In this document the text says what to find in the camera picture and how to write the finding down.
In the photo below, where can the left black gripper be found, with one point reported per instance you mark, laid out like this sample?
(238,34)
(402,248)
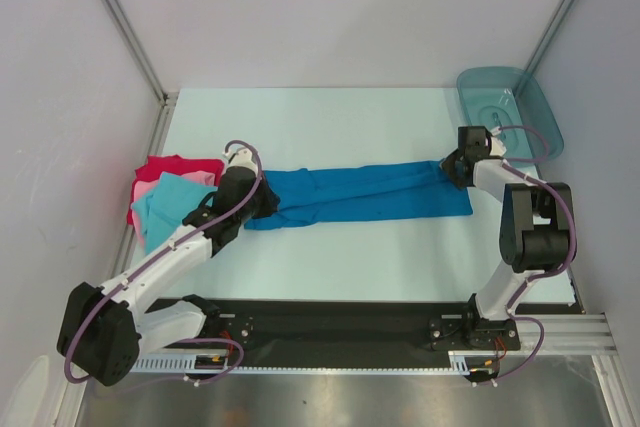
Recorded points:
(271,200)

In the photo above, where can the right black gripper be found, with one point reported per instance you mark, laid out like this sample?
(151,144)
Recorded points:
(454,168)

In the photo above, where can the blue t shirt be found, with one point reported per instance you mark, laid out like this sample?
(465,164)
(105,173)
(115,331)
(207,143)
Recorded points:
(364,194)

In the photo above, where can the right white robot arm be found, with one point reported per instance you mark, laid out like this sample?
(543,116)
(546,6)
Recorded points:
(537,240)

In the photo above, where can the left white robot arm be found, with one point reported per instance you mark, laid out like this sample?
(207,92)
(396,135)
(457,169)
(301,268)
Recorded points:
(106,328)

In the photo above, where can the teal transparent plastic bin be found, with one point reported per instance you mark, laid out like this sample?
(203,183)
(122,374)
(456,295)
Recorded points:
(513,101)

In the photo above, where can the folded cyan t shirt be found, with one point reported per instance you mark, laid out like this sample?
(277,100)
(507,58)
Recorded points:
(160,212)

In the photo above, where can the folded red t shirt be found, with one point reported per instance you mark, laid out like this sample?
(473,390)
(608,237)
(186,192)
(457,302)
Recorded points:
(175,164)

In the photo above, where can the folded pink t shirt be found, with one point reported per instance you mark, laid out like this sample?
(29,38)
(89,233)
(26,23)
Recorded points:
(200,177)

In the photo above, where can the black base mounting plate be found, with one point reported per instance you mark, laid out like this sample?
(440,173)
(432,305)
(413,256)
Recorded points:
(356,335)

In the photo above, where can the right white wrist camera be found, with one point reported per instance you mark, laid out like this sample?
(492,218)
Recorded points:
(498,148)

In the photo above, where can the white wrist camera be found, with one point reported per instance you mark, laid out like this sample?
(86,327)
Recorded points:
(498,148)
(241,157)

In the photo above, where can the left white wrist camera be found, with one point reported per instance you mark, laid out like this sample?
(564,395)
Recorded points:
(241,157)

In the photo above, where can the light blue cable duct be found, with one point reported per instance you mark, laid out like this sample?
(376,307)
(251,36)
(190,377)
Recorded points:
(165,363)

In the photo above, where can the aluminium front frame rail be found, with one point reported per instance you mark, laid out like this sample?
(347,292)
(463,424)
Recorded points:
(574,335)

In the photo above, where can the right light cable duct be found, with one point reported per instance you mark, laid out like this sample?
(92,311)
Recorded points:
(476,361)

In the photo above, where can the right aluminium corner post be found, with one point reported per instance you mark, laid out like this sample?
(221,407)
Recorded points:
(549,34)

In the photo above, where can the aluminium corner post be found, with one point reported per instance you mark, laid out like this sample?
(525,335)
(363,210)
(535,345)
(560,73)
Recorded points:
(133,44)
(549,34)

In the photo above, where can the left aluminium corner post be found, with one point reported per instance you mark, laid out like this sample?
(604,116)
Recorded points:
(133,44)

